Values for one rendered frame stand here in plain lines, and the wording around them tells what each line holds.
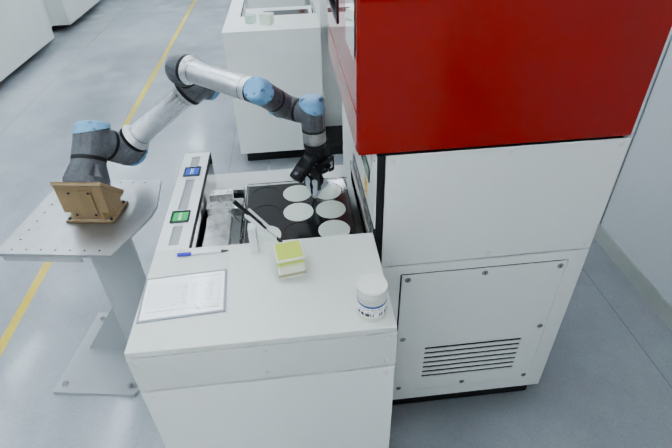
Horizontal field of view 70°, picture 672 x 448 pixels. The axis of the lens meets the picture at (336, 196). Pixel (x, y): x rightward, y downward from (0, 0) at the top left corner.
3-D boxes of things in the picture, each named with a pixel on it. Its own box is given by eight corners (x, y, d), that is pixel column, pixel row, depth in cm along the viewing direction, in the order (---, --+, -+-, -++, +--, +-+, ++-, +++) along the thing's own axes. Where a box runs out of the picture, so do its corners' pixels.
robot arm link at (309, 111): (306, 89, 148) (329, 94, 144) (308, 121, 154) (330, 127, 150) (291, 98, 142) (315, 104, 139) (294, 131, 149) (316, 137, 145)
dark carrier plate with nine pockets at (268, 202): (343, 180, 173) (343, 179, 173) (357, 242, 146) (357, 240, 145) (248, 187, 171) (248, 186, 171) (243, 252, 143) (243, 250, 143)
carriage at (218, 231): (235, 200, 173) (234, 193, 171) (227, 270, 143) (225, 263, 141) (213, 201, 172) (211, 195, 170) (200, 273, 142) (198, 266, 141)
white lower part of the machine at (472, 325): (470, 261, 266) (495, 130, 218) (535, 396, 199) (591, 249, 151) (344, 272, 261) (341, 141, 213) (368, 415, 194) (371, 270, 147)
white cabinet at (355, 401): (349, 300, 245) (348, 165, 197) (384, 509, 166) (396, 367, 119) (223, 312, 240) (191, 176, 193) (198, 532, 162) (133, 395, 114)
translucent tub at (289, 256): (301, 256, 130) (299, 238, 127) (307, 275, 125) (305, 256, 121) (274, 262, 129) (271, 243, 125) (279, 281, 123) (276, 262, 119)
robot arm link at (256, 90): (155, 37, 154) (271, 71, 132) (180, 51, 164) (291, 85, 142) (143, 70, 155) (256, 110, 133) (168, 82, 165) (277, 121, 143)
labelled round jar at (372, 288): (383, 299, 117) (384, 271, 112) (388, 321, 112) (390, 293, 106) (354, 301, 117) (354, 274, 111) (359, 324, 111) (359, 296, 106)
